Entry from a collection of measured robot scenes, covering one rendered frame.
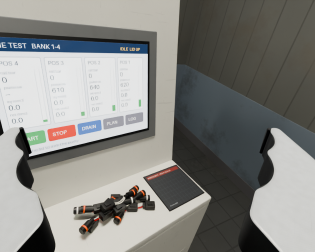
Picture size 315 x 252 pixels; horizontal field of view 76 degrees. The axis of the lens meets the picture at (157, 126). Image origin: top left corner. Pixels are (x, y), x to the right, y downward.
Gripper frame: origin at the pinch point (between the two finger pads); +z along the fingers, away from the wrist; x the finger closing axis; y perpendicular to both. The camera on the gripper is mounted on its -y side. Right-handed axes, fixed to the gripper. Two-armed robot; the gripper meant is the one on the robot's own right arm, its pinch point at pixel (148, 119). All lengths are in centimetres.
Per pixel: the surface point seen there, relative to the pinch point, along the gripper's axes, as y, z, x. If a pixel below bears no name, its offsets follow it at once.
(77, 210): 42, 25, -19
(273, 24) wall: 5, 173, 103
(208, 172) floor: 156, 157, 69
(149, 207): 47, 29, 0
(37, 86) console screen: 11.2, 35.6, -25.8
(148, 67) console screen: 11, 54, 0
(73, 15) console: -3.2, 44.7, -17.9
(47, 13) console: -3.6, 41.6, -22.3
